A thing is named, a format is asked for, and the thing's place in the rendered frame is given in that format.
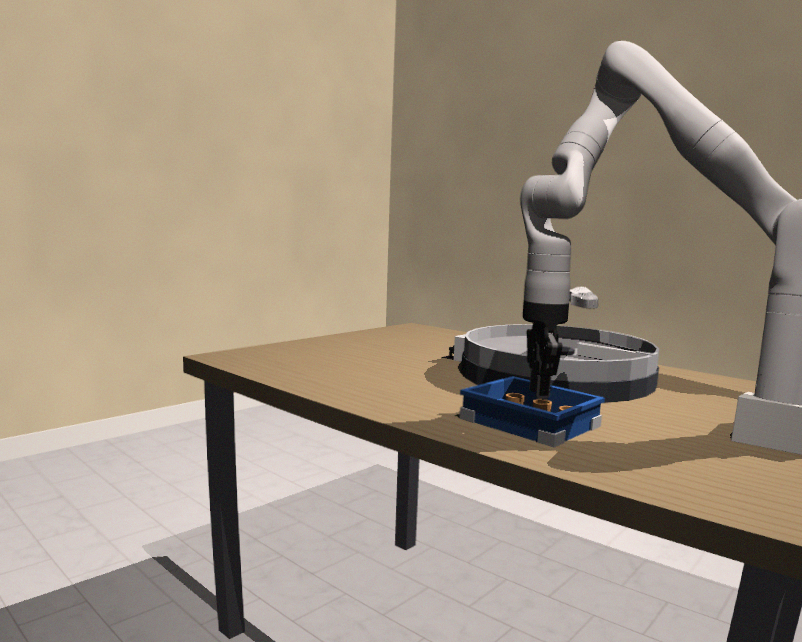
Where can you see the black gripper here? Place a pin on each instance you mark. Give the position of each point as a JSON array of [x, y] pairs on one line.
[[545, 318]]

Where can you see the blue crate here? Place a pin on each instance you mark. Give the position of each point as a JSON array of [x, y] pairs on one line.
[[548, 428]]

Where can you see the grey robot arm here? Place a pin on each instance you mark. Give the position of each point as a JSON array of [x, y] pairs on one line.
[[718, 153]]

